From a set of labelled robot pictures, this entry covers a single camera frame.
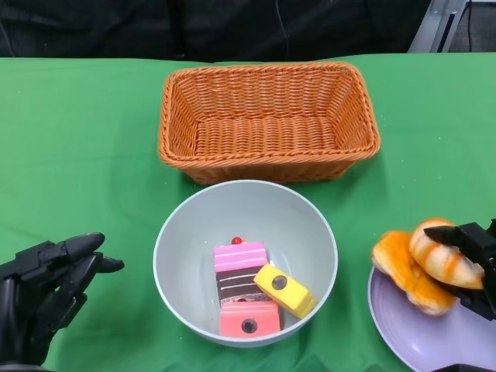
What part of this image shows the grey round bowl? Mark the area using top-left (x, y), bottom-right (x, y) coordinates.
top-left (153, 178), bottom-right (339, 348)

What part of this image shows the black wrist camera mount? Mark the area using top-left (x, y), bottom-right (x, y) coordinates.
top-left (424, 362), bottom-right (496, 372)

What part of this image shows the green tablecloth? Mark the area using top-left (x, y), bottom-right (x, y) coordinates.
top-left (0, 52), bottom-right (496, 372)

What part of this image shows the pale lavender plate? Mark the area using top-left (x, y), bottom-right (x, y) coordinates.
top-left (367, 263), bottom-right (496, 372)

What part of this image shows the black backdrop cloth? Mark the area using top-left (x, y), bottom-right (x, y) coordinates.
top-left (0, 0), bottom-right (433, 65)

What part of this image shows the grey metal frame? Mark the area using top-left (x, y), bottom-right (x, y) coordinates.
top-left (406, 0), bottom-right (472, 53)

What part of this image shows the pink cake block black dot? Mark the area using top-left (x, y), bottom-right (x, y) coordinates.
top-left (219, 301), bottom-right (281, 337)

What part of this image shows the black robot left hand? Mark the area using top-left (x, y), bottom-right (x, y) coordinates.
top-left (0, 232), bottom-right (126, 367)

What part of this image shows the yellow cake block black dot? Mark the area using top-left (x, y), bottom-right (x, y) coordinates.
top-left (253, 264), bottom-right (318, 320)

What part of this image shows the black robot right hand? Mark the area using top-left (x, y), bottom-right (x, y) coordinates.
top-left (423, 219), bottom-right (496, 321)

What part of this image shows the pink layered cake slice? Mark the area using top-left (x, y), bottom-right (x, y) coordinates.
top-left (212, 236), bottom-right (268, 274)

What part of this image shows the thin black hanging cable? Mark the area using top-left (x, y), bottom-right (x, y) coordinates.
top-left (275, 0), bottom-right (291, 59)
top-left (465, 0), bottom-right (474, 53)

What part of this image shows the orange wicker basket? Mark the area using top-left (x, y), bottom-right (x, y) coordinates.
top-left (157, 61), bottom-right (381, 185)

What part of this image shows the striped ring bread with hole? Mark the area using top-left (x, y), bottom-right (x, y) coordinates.
top-left (409, 218), bottom-right (485, 291)

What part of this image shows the orange striped bread roll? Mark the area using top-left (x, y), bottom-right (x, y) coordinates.
top-left (370, 231), bottom-right (458, 317)

